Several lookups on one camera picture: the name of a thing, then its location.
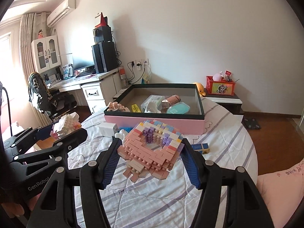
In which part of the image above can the white charger block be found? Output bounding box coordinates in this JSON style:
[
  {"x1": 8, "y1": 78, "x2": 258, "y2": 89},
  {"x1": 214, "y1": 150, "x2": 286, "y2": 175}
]
[{"x1": 99, "y1": 122, "x2": 118, "y2": 137}]

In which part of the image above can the pink heart block toy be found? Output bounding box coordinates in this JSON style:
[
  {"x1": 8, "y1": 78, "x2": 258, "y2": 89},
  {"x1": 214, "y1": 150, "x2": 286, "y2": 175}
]
[{"x1": 122, "y1": 119, "x2": 184, "y2": 183}]

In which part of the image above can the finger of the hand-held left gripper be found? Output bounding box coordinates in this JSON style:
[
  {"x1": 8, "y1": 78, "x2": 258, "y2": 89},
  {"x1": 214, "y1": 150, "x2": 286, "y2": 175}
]
[
  {"x1": 12, "y1": 128, "x2": 88, "y2": 169},
  {"x1": 3, "y1": 125, "x2": 54, "y2": 152}
]

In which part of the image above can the blue white carton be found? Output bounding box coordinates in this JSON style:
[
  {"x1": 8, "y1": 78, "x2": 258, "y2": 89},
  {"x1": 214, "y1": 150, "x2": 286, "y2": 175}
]
[{"x1": 62, "y1": 64, "x2": 73, "y2": 79}]

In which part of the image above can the bottle with orange cap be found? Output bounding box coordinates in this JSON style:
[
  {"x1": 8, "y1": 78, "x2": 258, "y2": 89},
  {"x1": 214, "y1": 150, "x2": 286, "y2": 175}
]
[{"x1": 119, "y1": 66, "x2": 127, "y2": 86}]

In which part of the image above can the white air conditioner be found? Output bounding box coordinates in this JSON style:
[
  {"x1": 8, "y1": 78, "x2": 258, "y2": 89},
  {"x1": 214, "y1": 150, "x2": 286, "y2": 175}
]
[{"x1": 46, "y1": 0, "x2": 76, "y2": 28}]

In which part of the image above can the rose gold tube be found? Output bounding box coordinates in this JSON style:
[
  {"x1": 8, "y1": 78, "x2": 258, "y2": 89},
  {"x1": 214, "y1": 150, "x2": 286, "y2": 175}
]
[{"x1": 162, "y1": 95, "x2": 181, "y2": 107}]

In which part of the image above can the pink box with black rim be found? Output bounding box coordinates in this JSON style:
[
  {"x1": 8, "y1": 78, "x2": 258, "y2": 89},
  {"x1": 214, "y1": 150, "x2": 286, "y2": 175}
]
[{"x1": 104, "y1": 84, "x2": 205, "y2": 135}]

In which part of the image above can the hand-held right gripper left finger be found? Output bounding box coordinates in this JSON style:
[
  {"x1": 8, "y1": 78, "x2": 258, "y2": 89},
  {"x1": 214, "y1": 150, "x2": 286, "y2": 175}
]
[{"x1": 26, "y1": 136, "x2": 123, "y2": 228}]

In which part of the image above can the black box with round dial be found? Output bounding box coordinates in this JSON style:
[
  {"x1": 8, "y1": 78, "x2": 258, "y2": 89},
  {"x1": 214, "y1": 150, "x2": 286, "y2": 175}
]
[{"x1": 93, "y1": 26, "x2": 112, "y2": 44}]

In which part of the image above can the black office chair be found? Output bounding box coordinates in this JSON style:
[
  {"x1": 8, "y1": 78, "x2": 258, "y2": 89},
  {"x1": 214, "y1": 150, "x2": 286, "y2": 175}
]
[{"x1": 36, "y1": 93, "x2": 78, "y2": 121}]

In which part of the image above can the yellow octopus plush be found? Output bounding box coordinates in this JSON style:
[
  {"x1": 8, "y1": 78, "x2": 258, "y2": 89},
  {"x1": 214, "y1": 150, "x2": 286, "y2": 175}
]
[{"x1": 193, "y1": 82, "x2": 207, "y2": 97}]

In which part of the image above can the white desk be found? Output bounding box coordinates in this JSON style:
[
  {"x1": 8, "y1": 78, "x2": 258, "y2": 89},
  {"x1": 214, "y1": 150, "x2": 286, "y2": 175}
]
[{"x1": 46, "y1": 68, "x2": 121, "y2": 114}]

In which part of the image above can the window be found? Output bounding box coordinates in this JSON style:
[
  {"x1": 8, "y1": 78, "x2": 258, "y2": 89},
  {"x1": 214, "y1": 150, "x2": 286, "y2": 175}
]
[{"x1": 0, "y1": 32, "x2": 12, "y2": 76}]

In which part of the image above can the blue gold small box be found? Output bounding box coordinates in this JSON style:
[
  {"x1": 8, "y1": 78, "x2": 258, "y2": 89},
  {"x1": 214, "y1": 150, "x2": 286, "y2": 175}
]
[{"x1": 191, "y1": 143, "x2": 210, "y2": 154}]

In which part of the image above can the teal oval case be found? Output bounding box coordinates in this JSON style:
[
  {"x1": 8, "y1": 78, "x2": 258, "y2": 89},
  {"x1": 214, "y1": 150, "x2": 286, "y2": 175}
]
[{"x1": 166, "y1": 102, "x2": 190, "y2": 114}]

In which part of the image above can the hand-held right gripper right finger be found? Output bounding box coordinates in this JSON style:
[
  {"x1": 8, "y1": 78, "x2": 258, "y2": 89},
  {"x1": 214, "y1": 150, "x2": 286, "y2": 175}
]
[{"x1": 179, "y1": 138, "x2": 275, "y2": 228}]

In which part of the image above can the black floor scale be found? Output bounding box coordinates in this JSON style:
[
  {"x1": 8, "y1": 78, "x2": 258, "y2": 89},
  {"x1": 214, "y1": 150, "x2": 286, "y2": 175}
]
[{"x1": 241, "y1": 117, "x2": 262, "y2": 130}]

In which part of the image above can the person's left hand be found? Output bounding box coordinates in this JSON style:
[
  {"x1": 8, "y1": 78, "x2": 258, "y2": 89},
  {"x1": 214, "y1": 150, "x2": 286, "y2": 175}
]
[{"x1": 1, "y1": 198, "x2": 25, "y2": 217}]

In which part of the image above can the clear plastic box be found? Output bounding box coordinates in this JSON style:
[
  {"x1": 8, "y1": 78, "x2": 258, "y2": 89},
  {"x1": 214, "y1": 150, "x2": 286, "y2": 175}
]
[{"x1": 141, "y1": 95, "x2": 165, "y2": 112}]

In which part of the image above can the white plastic toy piece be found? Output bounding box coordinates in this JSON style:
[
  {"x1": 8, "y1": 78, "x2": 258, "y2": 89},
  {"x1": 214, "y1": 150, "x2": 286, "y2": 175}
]
[{"x1": 115, "y1": 129, "x2": 130, "y2": 139}]

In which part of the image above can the pale doll figurine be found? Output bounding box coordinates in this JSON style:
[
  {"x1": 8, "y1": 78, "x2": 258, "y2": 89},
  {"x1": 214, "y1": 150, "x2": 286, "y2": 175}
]
[{"x1": 108, "y1": 102, "x2": 130, "y2": 112}]

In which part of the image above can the white glass-door cabinet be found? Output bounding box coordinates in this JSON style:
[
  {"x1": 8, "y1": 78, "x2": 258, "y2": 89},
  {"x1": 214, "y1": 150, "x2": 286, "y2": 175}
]
[{"x1": 31, "y1": 35, "x2": 61, "y2": 74}]

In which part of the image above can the white pink block toy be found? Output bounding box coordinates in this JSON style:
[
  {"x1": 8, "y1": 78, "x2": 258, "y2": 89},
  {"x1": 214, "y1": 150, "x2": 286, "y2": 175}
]
[{"x1": 52, "y1": 114, "x2": 82, "y2": 139}]

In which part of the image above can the white side cabinet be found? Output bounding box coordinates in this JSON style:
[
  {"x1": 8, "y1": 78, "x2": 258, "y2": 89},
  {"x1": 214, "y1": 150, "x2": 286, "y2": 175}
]
[{"x1": 113, "y1": 85, "x2": 133, "y2": 100}]

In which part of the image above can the black computer tower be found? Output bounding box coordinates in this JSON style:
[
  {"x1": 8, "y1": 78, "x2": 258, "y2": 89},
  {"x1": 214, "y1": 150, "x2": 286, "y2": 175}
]
[{"x1": 91, "y1": 41, "x2": 118, "y2": 74}]

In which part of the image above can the pale pink quilt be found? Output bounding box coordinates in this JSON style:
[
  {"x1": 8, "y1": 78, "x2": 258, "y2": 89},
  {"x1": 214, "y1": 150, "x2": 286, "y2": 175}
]
[{"x1": 258, "y1": 159, "x2": 304, "y2": 228}]

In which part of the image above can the red storage box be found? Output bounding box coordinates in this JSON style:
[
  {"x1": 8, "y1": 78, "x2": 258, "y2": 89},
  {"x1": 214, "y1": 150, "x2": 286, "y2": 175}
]
[{"x1": 206, "y1": 75, "x2": 235, "y2": 95}]

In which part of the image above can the black power cable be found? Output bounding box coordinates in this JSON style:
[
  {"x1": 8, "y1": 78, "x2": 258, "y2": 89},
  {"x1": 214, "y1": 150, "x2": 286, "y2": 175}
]
[{"x1": 127, "y1": 62, "x2": 136, "y2": 85}]

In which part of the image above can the black computer monitor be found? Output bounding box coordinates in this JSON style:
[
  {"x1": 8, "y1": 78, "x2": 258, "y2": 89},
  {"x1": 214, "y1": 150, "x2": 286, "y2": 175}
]
[{"x1": 72, "y1": 52, "x2": 95, "y2": 72}]

